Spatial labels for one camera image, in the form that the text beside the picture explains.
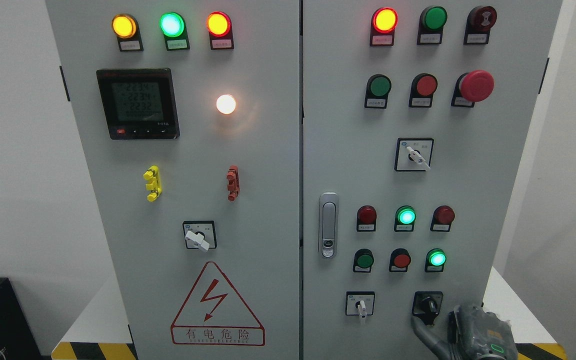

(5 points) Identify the red high voltage warning sticker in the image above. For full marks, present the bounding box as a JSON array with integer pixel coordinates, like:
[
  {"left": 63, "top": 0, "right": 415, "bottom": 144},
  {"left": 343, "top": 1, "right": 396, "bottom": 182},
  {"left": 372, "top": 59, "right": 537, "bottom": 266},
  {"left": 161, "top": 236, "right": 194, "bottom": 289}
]
[{"left": 170, "top": 260, "right": 266, "bottom": 347}]

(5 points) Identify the green push button lower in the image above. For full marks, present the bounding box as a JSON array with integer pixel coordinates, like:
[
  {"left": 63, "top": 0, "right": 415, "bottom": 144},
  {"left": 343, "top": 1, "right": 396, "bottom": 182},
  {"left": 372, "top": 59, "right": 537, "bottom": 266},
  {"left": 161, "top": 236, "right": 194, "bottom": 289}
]
[{"left": 352, "top": 248, "right": 375, "bottom": 273}]

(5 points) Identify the red terminal connector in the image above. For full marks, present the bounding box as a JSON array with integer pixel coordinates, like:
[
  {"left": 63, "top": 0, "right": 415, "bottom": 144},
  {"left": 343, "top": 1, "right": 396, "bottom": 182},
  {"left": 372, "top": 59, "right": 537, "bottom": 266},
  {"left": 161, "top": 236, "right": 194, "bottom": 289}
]
[{"left": 226, "top": 165, "right": 240, "bottom": 202}]

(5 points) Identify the red push button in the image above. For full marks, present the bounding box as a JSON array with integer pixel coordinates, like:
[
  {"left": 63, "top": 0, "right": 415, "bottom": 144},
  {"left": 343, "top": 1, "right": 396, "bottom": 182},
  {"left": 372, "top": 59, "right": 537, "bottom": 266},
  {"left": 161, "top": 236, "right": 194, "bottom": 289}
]
[
  {"left": 408, "top": 73, "right": 438, "bottom": 109},
  {"left": 388, "top": 248, "right": 412, "bottom": 272}
]

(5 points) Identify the red indicator light top left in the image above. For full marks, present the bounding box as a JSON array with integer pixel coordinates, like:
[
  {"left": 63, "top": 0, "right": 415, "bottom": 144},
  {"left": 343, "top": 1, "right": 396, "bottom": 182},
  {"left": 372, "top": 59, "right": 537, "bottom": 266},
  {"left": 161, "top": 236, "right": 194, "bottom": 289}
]
[{"left": 206, "top": 11, "right": 234, "bottom": 50}]

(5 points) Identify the red emergency stop mushroom button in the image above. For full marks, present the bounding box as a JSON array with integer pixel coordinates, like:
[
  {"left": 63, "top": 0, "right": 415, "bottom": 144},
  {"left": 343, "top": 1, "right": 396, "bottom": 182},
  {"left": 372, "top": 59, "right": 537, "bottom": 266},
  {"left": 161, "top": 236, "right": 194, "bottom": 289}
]
[{"left": 451, "top": 69, "right": 495, "bottom": 109}]

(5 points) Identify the green illuminated button lower right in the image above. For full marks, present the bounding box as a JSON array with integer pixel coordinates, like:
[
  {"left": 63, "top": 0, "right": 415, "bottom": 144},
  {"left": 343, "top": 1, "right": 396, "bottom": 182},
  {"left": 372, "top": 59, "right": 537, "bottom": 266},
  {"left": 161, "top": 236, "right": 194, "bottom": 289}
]
[{"left": 424, "top": 248, "right": 447, "bottom": 273}]

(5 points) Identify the white lit indicator lamp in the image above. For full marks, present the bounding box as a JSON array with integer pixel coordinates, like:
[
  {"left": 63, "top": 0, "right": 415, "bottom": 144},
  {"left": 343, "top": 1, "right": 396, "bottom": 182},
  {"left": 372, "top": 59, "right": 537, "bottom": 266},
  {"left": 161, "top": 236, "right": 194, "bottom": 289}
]
[{"left": 215, "top": 94, "right": 237, "bottom": 116}]

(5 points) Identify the red push button lower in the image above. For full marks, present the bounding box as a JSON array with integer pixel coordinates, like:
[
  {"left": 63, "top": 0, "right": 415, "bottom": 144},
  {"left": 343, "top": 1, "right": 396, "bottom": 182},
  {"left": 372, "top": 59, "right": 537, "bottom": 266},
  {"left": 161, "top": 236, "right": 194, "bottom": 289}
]
[{"left": 388, "top": 248, "right": 412, "bottom": 272}]

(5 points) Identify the lit green indicator lamp middle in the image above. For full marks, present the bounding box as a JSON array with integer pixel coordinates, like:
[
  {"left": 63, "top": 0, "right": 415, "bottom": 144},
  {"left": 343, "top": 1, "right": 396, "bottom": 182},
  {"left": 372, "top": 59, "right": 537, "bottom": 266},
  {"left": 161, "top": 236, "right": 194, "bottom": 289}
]
[{"left": 394, "top": 205, "right": 417, "bottom": 232}]

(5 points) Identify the black digital power meter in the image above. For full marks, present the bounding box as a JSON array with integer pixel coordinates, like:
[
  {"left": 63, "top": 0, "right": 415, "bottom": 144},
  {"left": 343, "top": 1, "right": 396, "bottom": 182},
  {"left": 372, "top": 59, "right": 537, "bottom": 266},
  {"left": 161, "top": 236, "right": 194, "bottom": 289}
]
[{"left": 96, "top": 68, "right": 180, "bottom": 141}]

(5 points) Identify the red push button upper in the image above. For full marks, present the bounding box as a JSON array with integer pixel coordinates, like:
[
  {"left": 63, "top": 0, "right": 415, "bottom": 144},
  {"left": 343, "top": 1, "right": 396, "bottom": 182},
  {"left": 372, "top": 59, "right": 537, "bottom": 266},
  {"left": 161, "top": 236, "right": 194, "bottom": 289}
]
[{"left": 408, "top": 73, "right": 438, "bottom": 109}]

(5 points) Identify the red indicator lamp right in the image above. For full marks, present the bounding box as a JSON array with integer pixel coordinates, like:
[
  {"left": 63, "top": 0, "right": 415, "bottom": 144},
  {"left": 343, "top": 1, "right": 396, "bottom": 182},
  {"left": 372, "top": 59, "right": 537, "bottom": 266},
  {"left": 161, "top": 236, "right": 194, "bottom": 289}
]
[{"left": 430, "top": 205, "right": 456, "bottom": 232}]

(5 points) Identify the white selector switch left door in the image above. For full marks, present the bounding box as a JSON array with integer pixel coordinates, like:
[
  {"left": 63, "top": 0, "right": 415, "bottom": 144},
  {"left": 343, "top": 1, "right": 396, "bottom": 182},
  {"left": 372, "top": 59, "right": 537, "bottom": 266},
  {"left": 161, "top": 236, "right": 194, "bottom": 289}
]
[{"left": 182, "top": 220, "right": 217, "bottom": 253}]

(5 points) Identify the silver door handle lock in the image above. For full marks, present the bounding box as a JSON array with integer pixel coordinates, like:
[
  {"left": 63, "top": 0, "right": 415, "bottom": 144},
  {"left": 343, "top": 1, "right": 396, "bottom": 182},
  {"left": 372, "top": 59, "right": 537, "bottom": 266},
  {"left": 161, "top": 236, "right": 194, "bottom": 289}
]
[{"left": 318, "top": 192, "right": 339, "bottom": 259}]

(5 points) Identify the dark red indicator lamp left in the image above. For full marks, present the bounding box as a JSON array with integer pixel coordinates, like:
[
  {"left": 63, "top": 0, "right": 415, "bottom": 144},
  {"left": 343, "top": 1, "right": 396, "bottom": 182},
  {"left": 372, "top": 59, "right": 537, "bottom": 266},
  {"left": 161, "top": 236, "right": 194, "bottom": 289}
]
[{"left": 356, "top": 205, "right": 377, "bottom": 232}]

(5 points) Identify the white selector switch upper right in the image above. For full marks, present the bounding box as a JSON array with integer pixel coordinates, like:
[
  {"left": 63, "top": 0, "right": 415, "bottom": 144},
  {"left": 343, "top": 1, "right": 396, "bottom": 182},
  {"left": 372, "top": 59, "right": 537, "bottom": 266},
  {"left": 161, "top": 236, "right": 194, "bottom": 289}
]
[{"left": 394, "top": 137, "right": 434, "bottom": 172}]

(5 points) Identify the green indicator light top left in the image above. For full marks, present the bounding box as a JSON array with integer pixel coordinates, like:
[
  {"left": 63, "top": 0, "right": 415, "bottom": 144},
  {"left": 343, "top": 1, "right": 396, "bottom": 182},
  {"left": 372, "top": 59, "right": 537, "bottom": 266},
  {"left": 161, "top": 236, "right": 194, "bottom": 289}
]
[{"left": 158, "top": 11, "right": 190, "bottom": 51}]

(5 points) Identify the white selector switch lower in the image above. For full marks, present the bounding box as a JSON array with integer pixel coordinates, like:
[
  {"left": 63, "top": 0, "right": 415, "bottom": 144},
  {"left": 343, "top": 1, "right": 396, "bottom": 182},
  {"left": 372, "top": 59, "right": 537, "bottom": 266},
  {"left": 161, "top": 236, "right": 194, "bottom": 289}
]
[{"left": 345, "top": 291, "right": 376, "bottom": 324}]

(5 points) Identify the dark red buzzer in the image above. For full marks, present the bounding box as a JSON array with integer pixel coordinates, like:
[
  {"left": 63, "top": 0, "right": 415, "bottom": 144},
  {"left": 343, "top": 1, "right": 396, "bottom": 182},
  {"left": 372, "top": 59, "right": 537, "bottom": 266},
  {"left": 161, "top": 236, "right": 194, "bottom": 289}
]
[{"left": 463, "top": 6, "right": 498, "bottom": 45}]

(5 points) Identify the lit red indicator right door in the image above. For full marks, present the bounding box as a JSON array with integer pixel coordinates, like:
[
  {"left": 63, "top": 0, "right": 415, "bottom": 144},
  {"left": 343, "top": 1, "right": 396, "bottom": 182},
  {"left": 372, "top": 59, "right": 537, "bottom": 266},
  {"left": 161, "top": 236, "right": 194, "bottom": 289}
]
[{"left": 370, "top": 7, "right": 399, "bottom": 47}]

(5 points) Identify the green push button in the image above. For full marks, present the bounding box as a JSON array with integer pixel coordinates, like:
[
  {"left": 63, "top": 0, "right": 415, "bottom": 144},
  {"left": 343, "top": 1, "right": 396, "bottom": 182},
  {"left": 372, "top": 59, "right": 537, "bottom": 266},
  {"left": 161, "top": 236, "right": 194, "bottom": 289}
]
[
  {"left": 364, "top": 73, "right": 393, "bottom": 109},
  {"left": 352, "top": 248, "right": 375, "bottom": 273}
]

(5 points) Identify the yellow terminal connector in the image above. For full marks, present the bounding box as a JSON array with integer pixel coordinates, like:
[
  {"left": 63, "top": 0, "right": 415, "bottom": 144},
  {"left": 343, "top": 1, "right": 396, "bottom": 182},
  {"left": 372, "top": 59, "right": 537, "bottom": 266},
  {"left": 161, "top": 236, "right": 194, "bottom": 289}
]
[{"left": 142, "top": 165, "right": 163, "bottom": 202}]

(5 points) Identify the white selector switch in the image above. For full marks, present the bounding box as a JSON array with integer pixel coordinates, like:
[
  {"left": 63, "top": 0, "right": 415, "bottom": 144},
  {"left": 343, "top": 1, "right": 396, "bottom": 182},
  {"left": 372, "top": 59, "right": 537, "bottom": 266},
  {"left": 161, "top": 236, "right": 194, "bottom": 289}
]
[
  {"left": 394, "top": 137, "right": 434, "bottom": 172},
  {"left": 345, "top": 291, "right": 376, "bottom": 324}
]

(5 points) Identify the yellow indicator light top left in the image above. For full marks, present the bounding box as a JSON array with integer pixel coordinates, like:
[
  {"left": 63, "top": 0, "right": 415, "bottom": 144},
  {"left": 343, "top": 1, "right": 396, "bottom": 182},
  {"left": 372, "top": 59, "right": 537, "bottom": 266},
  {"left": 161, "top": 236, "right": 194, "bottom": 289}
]
[{"left": 111, "top": 13, "right": 144, "bottom": 51}]

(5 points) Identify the green push button upper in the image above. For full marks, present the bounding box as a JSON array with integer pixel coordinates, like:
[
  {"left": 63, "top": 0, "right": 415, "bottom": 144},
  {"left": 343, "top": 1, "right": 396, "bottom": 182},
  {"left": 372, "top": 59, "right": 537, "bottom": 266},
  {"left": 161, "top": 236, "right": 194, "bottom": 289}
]
[{"left": 364, "top": 73, "right": 393, "bottom": 109}]

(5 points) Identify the green indicator top right door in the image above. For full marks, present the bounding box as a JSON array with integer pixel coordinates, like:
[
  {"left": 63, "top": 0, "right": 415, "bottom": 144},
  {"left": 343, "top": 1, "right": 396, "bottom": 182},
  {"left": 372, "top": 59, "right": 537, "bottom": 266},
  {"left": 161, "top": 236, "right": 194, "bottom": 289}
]
[{"left": 417, "top": 6, "right": 448, "bottom": 46}]

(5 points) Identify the grey electrical cabinet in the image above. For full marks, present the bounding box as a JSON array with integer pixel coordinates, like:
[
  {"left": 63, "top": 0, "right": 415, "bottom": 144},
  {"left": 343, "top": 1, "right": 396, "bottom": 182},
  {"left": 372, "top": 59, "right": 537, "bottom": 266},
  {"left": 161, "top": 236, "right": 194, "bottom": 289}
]
[{"left": 46, "top": 0, "right": 562, "bottom": 360}]

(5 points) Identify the black rotary knob switch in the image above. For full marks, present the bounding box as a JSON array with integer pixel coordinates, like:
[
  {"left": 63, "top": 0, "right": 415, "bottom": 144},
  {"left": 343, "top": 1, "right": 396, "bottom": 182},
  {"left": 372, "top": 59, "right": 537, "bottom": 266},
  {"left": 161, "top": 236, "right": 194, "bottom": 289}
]
[{"left": 411, "top": 291, "right": 444, "bottom": 326}]

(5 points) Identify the white platform with hazard stripes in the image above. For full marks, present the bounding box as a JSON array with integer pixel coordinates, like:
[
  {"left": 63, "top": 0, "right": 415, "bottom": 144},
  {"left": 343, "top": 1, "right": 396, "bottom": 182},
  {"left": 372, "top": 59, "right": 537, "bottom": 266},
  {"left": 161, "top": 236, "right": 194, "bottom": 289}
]
[{"left": 50, "top": 268, "right": 567, "bottom": 360}]

